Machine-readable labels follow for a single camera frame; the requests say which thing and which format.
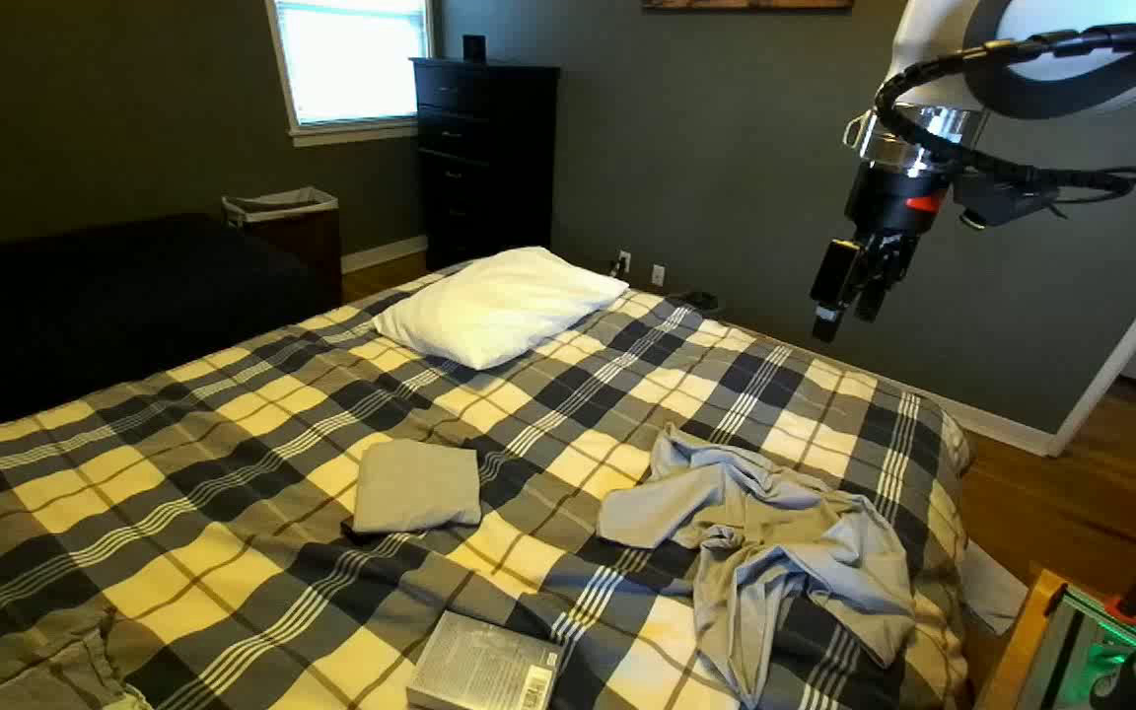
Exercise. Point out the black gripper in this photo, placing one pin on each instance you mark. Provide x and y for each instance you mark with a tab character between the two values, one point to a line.
891	204

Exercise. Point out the large grey-brown cloth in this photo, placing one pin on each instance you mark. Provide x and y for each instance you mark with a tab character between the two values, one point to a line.
779	548

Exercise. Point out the folded grey cloth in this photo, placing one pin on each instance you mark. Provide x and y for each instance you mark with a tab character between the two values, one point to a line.
417	483

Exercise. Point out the folded cloth at bottom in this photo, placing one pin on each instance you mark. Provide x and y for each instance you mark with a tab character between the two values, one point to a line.
482	665

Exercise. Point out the plaid bed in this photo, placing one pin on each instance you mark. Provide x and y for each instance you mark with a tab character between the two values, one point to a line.
197	499

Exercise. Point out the white pillow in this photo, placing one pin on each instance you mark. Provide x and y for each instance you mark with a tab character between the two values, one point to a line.
495	310

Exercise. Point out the black tall dresser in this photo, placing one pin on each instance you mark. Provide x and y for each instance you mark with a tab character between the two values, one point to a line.
485	158

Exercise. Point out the small dark dresser item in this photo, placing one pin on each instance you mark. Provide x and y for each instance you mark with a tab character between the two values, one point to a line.
476	51

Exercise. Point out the brown laundry hamper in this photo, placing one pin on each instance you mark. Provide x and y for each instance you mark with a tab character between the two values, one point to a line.
288	231

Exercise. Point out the wood and green frame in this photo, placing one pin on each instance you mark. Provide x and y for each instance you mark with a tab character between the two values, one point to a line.
1066	645

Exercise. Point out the bright window white frame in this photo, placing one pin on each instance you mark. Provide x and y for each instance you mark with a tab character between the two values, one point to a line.
353	61

